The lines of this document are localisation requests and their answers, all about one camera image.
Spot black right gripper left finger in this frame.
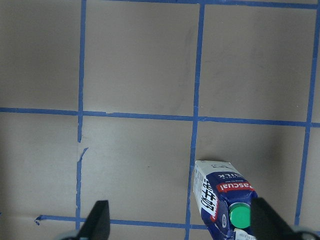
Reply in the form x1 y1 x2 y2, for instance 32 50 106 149
77 200 110 240

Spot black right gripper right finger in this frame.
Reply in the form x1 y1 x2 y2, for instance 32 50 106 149
250 197 298 240

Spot blue white milk carton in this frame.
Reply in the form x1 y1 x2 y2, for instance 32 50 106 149
193 160 258 240

